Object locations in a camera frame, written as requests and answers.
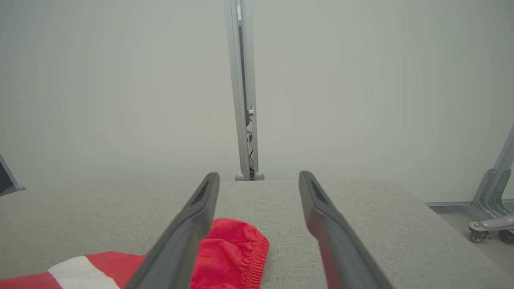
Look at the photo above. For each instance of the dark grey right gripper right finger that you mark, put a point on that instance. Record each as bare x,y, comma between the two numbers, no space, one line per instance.
341,249

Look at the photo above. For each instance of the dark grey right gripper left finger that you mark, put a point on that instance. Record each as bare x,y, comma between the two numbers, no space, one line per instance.
176,245

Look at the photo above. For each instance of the red shorts with white stripes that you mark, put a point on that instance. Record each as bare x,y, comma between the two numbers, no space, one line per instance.
229,249

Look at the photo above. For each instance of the grey angled panel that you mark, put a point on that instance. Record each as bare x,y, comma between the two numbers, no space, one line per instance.
6,180

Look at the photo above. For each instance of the grey metal partition post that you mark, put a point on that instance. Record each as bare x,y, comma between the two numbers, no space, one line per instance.
240,120

